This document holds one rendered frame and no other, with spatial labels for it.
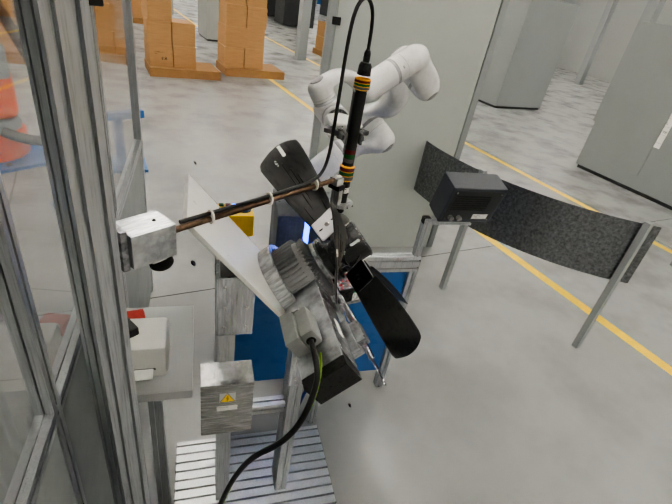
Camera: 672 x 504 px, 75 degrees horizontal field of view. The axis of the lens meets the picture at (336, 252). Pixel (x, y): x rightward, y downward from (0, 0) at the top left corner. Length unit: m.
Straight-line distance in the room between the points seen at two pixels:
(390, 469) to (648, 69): 6.42
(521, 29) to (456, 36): 7.60
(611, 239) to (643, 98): 4.58
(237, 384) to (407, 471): 1.17
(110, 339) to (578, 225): 2.64
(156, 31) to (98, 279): 7.96
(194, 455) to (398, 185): 2.39
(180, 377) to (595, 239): 2.49
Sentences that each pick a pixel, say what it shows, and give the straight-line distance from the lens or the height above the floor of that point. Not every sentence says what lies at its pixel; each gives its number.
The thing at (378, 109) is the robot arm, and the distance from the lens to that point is 1.93.
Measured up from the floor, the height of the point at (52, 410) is 1.01.
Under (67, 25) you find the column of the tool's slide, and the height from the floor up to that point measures 1.75.
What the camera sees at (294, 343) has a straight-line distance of 1.04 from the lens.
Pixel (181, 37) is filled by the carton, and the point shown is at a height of 0.65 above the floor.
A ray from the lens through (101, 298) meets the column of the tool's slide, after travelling 0.89.
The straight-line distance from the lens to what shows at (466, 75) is 3.46.
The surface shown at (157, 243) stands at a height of 1.38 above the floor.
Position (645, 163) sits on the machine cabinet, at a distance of 7.41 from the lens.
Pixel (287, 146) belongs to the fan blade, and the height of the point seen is 1.44.
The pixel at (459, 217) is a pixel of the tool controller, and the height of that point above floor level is 1.08.
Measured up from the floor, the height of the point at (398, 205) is 0.40.
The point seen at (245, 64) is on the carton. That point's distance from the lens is 9.55.
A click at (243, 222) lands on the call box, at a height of 1.04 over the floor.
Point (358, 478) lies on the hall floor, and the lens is 2.20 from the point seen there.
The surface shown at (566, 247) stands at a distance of 3.08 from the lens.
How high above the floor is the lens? 1.85
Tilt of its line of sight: 31 degrees down
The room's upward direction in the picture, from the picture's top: 10 degrees clockwise
